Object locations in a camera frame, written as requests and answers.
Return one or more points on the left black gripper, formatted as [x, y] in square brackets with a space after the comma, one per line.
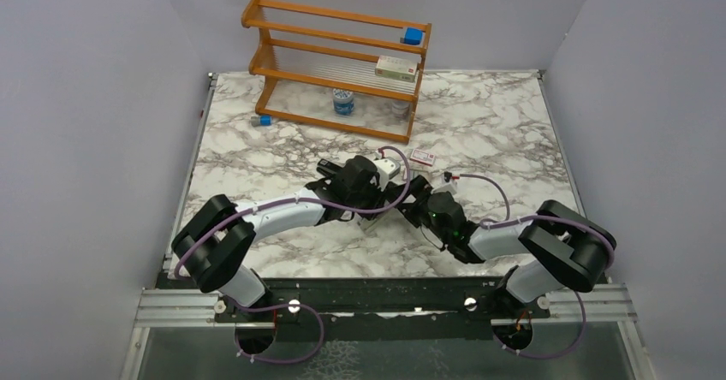
[379, 196]

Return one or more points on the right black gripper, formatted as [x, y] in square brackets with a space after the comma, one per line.
[420, 189]

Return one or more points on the small red staples box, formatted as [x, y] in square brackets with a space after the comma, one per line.
[422, 157]

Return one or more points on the blue grey small cylinder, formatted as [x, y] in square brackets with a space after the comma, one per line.
[260, 121]

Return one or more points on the silver chrome stapler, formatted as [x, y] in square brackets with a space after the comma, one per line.
[368, 224]

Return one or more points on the black stapler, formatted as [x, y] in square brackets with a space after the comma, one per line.
[327, 168]

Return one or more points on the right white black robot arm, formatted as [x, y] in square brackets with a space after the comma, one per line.
[568, 250]

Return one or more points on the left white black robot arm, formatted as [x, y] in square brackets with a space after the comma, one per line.
[213, 244]

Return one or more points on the white green staples carton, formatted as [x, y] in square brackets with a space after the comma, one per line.
[395, 68]

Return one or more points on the clear plastic jar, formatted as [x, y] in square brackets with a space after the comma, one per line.
[400, 108]

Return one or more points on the blue white plastic jar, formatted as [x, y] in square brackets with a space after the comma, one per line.
[343, 101]

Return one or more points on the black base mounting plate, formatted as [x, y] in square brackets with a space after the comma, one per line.
[378, 309]

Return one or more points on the blue box on shelf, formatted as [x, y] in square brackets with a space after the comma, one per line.
[411, 36]

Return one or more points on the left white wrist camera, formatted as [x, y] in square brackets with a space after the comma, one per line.
[388, 169]

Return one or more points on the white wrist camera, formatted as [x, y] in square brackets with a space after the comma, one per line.
[449, 183]
[388, 169]

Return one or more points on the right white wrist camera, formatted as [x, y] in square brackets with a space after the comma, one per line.
[449, 183]

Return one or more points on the aluminium frame rail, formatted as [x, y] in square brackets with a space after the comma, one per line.
[607, 303]

